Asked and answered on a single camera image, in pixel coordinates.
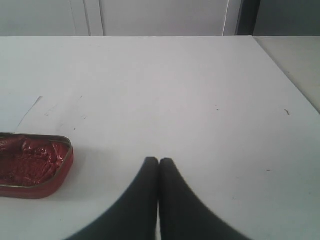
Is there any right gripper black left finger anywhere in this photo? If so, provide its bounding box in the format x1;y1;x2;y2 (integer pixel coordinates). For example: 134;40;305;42
69;157;159;240

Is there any white cabinet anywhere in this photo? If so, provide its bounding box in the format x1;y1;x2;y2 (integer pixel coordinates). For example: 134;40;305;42
0;0;241;37

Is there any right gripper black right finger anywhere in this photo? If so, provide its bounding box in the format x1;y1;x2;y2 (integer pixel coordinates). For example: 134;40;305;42
159;158;248;240

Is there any red ink tin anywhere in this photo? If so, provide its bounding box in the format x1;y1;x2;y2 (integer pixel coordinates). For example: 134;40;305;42
0;132;74;199

